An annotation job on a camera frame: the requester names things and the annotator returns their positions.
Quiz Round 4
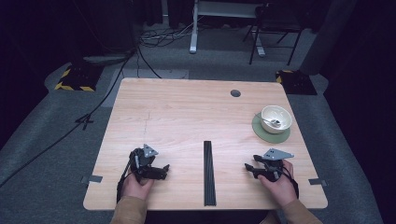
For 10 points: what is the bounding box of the white bowl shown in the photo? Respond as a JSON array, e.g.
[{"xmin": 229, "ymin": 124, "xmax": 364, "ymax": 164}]
[{"xmin": 260, "ymin": 105, "xmax": 293, "ymax": 135}]

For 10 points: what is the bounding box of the person's right hand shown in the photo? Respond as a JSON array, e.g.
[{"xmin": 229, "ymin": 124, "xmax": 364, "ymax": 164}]
[{"xmin": 257, "ymin": 159, "xmax": 299, "ymax": 209}]

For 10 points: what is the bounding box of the long black floor cable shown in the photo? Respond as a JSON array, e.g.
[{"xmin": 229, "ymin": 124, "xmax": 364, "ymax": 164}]
[{"xmin": 0, "ymin": 46, "xmax": 139, "ymax": 189}]

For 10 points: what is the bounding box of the right hand-held gripper cable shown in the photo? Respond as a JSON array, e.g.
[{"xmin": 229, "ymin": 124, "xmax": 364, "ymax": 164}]
[{"xmin": 279, "ymin": 167, "xmax": 301, "ymax": 200}]

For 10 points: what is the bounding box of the black yellow striped stand base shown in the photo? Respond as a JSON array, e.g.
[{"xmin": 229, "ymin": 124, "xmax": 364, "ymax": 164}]
[
  {"xmin": 54, "ymin": 63, "xmax": 105, "ymax": 92},
  {"xmin": 275, "ymin": 69, "xmax": 318, "ymax": 96}
]

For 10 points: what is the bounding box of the green round coaster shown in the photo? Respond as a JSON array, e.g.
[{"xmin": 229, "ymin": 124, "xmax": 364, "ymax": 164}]
[{"xmin": 251, "ymin": 112, "xmax": 291, "ymax": 145}]

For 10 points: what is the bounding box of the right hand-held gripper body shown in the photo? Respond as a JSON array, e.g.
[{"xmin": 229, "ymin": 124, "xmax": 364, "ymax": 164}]
[{"xmin": 257, "ymin": 147, "xmax": 295, "ymax": 183}]

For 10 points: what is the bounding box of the black ribbed strip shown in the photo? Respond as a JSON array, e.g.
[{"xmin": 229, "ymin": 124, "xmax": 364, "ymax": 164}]
[{"xmin": 203, "ymin": 140, "xmax": 218, "ymax": 207}]

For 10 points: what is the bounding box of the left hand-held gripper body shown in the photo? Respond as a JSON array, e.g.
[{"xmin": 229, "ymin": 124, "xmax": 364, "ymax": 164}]
[{"xmin": 129, "ymin": 143, "xmax": 168, "ymax": 182}]

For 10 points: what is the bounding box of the grey tape piece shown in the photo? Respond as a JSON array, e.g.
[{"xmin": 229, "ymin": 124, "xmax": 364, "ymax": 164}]
[
  {"xmin": 80, "ymin": 175, "xmax": 104, "ymax": 185},
  {"xmin": 308, "ymin": 177, "xmax": 328, "ymax": 188}
]

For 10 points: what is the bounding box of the hand-held gripper cable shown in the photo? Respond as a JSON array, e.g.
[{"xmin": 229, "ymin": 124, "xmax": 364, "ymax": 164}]
[
  {"xmin": 279, "ymin": 167, "xmax": 301, "ymax": 200},
  {"xmin": 116, "ymin": 157, "xmax": 134, "ymax": 203}
]

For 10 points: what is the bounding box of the black chair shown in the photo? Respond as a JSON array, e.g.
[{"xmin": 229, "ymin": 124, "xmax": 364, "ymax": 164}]
[{"xmin": 242, "ymin": 3, "xmax": 304, "ymax": 66}]

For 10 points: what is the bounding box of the metal spoon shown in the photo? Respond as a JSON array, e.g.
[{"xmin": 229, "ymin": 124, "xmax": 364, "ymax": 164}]
[{"xmin": 254, "ymin": 113, "xmax": 282, "ymax": 129}]

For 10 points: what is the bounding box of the bundle of floor cables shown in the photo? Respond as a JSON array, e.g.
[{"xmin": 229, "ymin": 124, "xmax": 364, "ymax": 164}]
[{"xmin": 138, "ymin": 18, "xmax": 200, "ymax": 49}]

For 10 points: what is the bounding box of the left hand-held gripper cable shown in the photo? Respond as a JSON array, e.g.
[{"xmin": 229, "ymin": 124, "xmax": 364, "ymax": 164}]
[{"xmin": 116, "ymin": 157, "xmax": 134, "ymax": 203}]

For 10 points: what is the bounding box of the person's left hand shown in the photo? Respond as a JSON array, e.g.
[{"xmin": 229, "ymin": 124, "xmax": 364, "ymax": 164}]
[{"xmin": 120, "ymin": 171, "xmax": 156, "ymax": 201}]

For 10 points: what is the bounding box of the white desk frame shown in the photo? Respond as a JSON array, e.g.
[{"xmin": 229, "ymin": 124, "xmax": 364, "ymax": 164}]
[{"xmin": 189, "ymin": 0, "xmax": 267, "ymax": 58}]

